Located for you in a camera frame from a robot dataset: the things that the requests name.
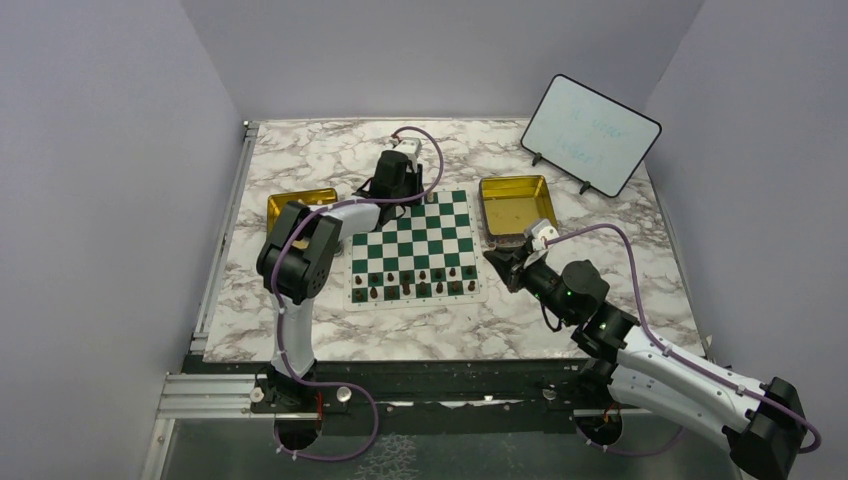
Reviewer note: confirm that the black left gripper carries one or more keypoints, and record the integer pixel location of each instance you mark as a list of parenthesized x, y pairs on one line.
[(414, 173)]

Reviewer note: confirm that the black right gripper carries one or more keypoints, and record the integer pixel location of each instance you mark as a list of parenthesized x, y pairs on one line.
[(510, 264)]

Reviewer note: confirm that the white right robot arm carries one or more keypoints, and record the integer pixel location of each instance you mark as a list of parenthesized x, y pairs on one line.
[(759, 424)]

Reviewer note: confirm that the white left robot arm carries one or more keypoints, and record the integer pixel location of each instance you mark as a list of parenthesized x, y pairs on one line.
[(296, 259)]

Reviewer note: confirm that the green white chess board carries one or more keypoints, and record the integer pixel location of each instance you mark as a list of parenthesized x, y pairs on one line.
[(427, 237)]

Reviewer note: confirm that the right gold metal tin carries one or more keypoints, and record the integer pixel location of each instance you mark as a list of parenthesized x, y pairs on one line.
[(511, 204)]

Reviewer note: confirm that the small whiteboard on stand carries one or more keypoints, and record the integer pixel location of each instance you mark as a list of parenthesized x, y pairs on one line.
[(592, 137)]

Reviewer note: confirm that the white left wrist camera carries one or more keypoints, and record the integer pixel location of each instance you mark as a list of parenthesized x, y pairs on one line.
[(409, 146)]

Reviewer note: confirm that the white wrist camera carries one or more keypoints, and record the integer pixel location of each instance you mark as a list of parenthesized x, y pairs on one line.
[(409, 146), (540, 233)]

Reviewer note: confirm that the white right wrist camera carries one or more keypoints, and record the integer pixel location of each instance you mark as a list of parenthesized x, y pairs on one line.
[(540, 233)]

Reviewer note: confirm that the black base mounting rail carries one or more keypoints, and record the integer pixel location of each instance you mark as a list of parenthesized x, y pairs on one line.
[(434, 397)]

